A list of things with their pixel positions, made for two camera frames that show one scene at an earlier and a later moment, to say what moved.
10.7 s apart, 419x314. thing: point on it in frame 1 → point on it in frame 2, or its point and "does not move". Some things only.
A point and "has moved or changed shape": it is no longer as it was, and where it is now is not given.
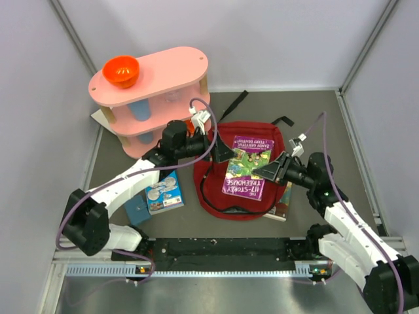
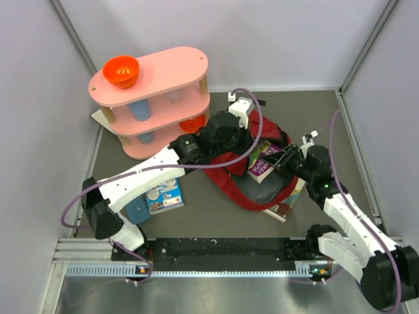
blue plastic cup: [141, 110] does not move
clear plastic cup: [173, 96] does not move
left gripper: [220, 152] → [246, 139]
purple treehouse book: [239, 179] has moved or changed shape
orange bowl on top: [122, 71] does not move
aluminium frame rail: [75, 256] does not move
